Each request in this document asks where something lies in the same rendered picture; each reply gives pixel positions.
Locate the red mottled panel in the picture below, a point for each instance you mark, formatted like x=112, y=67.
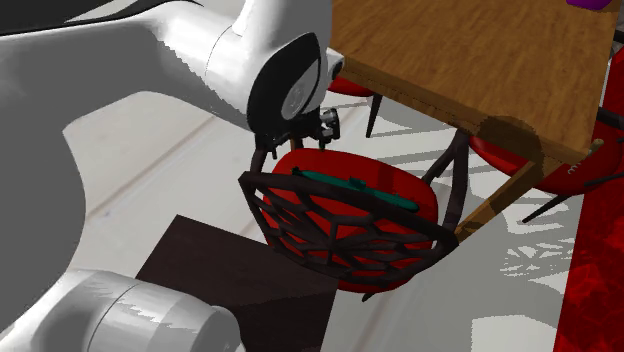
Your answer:
x=597, y=273

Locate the red chair dark legs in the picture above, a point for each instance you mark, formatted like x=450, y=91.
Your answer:
x=575, y=178
x=348, y=88

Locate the purple object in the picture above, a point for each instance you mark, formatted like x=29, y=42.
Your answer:
x=587, y=3

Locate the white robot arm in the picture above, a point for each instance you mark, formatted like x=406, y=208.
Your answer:
x=146, y=58

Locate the wooden table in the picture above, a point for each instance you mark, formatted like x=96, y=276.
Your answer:
x=463, y=58

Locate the green long slender object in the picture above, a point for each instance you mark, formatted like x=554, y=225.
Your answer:
x=336, y=183

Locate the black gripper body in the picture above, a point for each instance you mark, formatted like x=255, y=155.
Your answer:
x=297, y=130

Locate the red chair dark lattice back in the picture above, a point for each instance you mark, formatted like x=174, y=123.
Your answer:
x=341, y=168

